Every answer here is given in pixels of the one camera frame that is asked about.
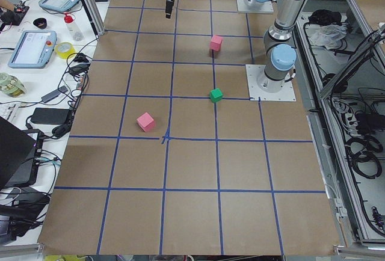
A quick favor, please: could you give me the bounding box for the pink cube upper middle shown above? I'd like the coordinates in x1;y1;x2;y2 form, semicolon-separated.
209;35;223;52

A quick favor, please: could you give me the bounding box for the pink cube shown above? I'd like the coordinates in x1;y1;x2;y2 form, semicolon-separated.
137;112;156;132
209;35;223;52

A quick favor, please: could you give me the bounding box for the white squeeze bottle red cap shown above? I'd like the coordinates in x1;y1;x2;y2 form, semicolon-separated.
64;14;84;41

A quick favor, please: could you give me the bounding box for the green cube centre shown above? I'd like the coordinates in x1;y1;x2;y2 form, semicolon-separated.
209;88;223;103

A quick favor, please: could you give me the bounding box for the yellow tape roll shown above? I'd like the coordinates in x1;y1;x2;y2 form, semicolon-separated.
54;41;76;60

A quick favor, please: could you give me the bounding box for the black bowl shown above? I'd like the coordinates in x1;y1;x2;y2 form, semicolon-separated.
33;17;48;29

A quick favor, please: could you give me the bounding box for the pink cube near centre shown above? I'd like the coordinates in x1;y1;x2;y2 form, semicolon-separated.
137;112;156;132

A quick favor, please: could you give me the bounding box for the teach pendant lower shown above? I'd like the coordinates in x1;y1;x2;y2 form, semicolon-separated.
8;30;57;69

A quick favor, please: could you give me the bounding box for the grey usb hub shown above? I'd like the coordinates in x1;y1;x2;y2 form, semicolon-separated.
41;85;68;103

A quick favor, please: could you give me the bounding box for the white crumpled cloth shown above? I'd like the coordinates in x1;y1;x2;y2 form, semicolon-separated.
309;25;347;50

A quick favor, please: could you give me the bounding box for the brown paper mat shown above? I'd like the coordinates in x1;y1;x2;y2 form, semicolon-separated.
39;0;340;256

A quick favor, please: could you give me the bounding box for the black power adapter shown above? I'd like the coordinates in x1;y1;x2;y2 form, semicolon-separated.
31;108;70;125

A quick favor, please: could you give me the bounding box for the green tape dispenser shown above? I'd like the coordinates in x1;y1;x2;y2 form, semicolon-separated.
0;72;26;97

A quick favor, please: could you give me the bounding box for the black laptop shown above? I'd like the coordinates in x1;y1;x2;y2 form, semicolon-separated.
1;118;43;189

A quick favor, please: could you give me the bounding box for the aluminium frame post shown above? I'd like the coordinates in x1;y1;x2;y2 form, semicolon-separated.
81;0;105;37

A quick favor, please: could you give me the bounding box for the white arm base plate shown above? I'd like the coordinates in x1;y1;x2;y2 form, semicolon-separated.
245;64;296;102
236;0;274;14

